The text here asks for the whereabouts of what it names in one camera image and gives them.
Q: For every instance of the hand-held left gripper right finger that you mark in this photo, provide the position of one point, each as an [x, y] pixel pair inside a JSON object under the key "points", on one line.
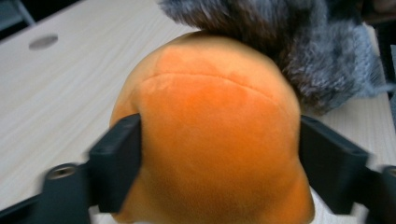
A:
{"points": [[336, 168]]}

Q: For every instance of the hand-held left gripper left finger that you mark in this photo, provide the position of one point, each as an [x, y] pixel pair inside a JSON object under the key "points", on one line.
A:
{"points": [[115, 161]]}

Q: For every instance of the orange plush toy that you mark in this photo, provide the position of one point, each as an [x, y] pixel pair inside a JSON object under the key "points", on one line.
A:
{"points": [[214, 140]]}

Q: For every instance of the grey fluffy cloth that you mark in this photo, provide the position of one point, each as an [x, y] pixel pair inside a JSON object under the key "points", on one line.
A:
{"points": [[311, 46]]}

